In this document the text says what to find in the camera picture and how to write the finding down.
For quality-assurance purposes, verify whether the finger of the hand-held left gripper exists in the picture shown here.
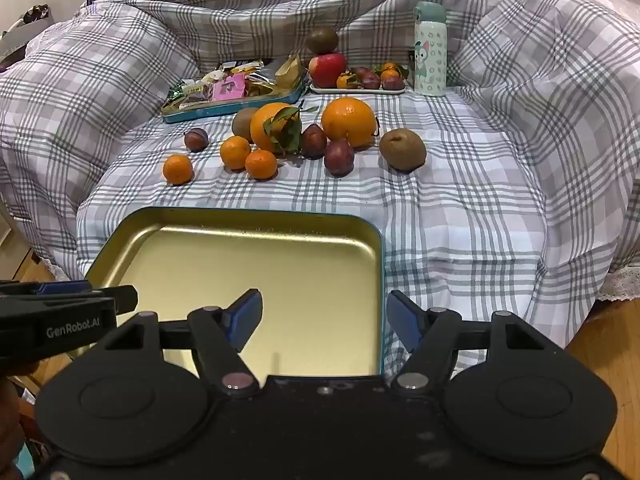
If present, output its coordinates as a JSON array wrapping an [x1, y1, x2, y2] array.
[[0, 280, 101, 307], [0, 285, 139, 362]]

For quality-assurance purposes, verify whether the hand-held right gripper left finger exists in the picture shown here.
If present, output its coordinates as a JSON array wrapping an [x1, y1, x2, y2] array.
[[102, 288, 264, 396]]

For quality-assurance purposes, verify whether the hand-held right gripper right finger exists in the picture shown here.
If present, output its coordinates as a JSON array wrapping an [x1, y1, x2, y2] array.
[[386, 290, 551, 395]]

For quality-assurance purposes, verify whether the gold tray with teal rim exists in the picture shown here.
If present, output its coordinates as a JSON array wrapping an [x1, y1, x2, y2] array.
[[82, 206, 386, 378]]

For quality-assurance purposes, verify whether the grey plaid blanket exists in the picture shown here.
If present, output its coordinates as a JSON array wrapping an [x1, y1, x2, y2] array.
[[0, 0, 640, 396]]

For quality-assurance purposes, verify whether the brown kiwi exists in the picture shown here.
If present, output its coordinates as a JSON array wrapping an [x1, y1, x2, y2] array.
[[231, 106, 261, 143], [379, 128, 427, 171]]

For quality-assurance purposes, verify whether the large orange with leaves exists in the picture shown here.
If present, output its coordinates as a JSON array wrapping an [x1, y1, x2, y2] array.
[[249, 102, 303, 156]]

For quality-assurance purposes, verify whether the teal tin snack tray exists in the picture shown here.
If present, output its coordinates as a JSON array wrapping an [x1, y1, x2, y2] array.
[[161, 67, 308, 124]]

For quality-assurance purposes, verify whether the white lace-edged sheet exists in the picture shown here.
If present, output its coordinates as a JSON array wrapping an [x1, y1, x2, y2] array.
[[597, 265, 640, 303]]

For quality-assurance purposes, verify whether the pink snack packet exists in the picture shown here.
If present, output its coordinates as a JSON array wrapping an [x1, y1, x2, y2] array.
[[212, 74, 247, 102]]

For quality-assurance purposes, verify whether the white rectangular plate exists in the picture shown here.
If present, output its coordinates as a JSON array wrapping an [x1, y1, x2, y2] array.
[[309, 77, 408, 95]]

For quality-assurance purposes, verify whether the pile of wrapped snacks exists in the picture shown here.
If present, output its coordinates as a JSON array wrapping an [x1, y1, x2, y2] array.
[[172, 59, 281, 106]]

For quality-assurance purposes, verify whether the grey board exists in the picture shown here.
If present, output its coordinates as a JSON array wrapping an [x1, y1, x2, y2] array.
[[0, 20, 56, 61]]

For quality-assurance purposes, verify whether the red apple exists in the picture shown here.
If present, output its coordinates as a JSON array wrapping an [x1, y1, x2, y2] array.
[[308, 52, 348, 89]]

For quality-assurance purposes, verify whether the cartoon print water bottle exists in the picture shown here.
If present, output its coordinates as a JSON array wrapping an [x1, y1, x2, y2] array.
[[413, 1, 448, 97]]

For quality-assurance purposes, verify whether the dark patterned object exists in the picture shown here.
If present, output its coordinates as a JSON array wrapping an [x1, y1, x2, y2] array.
[[15, 4, 53, 26]]

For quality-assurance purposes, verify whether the dark round fruit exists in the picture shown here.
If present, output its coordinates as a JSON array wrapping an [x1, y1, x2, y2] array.
[[306, 26, 339, 55]]

